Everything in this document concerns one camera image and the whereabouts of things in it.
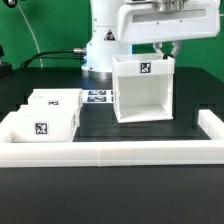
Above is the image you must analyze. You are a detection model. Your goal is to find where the white rear drawer tray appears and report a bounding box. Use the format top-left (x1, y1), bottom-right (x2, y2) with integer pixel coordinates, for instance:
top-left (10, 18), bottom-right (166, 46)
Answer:
top-left (28, 88), bottom-right (83, 114)

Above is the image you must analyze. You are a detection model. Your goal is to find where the white drawer tray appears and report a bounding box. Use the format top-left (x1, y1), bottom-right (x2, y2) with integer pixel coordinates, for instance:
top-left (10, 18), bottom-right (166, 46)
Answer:
top-left (13, 104), bottom-right (81, 144)
top-left (28, 88), bottom-right (83, 114)

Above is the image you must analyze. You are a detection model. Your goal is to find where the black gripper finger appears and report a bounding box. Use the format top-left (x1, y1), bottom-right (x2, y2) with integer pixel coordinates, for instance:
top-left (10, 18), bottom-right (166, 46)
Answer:
top-left (170, 41), bottom-right (182, 58)
top-left (153, 42), bottom-right (164, 57)

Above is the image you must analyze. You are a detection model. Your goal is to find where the white front drawer tray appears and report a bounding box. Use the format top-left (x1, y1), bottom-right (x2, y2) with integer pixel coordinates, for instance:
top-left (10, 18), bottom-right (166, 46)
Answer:
top-left (13, 104), bottom-right (81, 144)

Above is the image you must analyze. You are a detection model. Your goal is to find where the black cable with connector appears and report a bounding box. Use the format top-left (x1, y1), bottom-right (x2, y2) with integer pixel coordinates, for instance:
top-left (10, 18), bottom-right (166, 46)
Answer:
top-left (19, 47), bottom-right (88, 69)

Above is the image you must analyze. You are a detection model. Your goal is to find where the black device at left edge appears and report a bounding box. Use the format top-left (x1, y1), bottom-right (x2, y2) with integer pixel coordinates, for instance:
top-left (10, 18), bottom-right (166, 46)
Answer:
top-left (0, 45), bottom-right (13, 78)

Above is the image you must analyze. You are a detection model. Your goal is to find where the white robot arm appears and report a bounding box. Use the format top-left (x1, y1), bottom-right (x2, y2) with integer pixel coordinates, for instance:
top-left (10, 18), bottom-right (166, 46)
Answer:
top-left (82, 0), bottom-right (221, 79)

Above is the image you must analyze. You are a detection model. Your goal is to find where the white U-shaped fence wall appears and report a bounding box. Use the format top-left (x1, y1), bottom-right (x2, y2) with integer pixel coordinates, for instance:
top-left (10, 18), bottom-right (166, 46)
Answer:
top-left (0, 109), bottom-right (224, 168)

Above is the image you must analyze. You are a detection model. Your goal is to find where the white thin cable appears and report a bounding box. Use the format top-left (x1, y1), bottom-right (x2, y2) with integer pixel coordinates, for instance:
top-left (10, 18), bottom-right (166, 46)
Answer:
top-left (16, 3), bottom-right (44, 69)

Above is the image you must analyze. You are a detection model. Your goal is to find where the white marker tag sheet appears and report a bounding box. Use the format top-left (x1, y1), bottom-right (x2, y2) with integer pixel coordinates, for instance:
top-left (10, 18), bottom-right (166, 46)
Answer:
top-left (82, 90), bottom-right (113, 104)

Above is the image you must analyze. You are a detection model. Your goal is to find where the white drawer cabinet box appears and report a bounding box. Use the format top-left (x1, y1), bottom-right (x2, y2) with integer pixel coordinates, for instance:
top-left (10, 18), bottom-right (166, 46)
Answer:
top-left (112, 53), bottom-right (175, 123)

